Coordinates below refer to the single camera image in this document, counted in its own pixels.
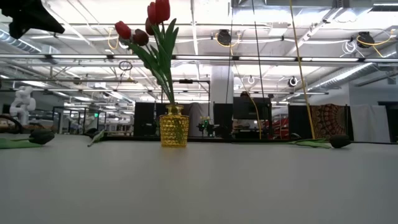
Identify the black artificial tulip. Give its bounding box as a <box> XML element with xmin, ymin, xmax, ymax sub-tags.
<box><xmin>287</xmin><ymin>133</ymin><xmax>352</xmax><ymax>149</ymax></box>
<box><xmin>0</xmin><ymin>128</ymin><xmax>56</xmax><ymax>149</ymax></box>

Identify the small green leaf stem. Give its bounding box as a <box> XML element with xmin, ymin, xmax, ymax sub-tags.
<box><xmin>84</xmin><ymin>126</ymin><xmax>106</xmax><ymax>147</ymax></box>

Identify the yellow glass vase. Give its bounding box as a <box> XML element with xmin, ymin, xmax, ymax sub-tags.
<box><xmin>159</xmin><ymin>104</ymin><xmax>190</xmax><ymax>148</ymax></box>

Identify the black robot with green lights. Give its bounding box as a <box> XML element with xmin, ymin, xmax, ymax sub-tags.
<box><xmin>196</xmin><ymin>116</ymin><xmax>218</xmax><ymax>138</ymax></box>

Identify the ceiling light strip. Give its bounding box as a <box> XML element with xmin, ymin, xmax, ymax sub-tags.
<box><xmin>0</xmin><ymin>53</ymin><xmax>398</xmax><ymax>63</ymax></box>

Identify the red tool cabinet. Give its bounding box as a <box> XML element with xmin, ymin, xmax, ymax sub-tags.
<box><xmin>264</xmin><ymin>116</ymin><xmax>289</xmax><ymax>140</ymax></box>

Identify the patterned tapestry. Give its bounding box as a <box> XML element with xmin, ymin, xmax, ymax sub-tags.
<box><xmin>310</xmin><ymin>104</ymin><xmax>349</xmax><ymax>138</ymax></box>

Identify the white fabric cover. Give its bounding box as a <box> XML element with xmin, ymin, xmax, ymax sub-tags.
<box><xmin>350</xmin><ymin>104</ymin><xmax>391</xmax><ymax>143</ymax></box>

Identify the silver ventilation duct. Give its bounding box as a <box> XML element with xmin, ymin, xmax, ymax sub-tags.
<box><xmin>306</xmin><ymin>62</ymin><xmax>376</xmax><ymax>91</ymax></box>
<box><xmin>0</xmin><ymin>29</ymin><xmax>43</xmax><ymax>54</ymax></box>

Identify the black cable loop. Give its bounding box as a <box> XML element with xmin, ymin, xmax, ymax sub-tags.
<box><xmin>118</xmin><ymin>59</ymin><xmax>134</xmax><ymax>72</ymax></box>

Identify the black table frame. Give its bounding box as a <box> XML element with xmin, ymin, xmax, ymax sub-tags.
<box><xmin>49</xmin><ymin>133</ymin><xmax>398</xmax><ymax>146</ymax></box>

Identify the black hanging cable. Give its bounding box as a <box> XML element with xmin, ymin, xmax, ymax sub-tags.
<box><xmin>227</xmin><ymin>0</ymin><xmax>235</xmax><ymax>104</ymax></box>
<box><xmin>251</xmin><ymin>0</ymin><xmax>266</xmax><ymax>99</ymax></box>

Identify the yellow hanging cable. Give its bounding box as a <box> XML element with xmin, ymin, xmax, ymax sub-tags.
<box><xmin>289</xmin><ymin>0</ymin><xmax>316</xmax><ymax>139</ymax></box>

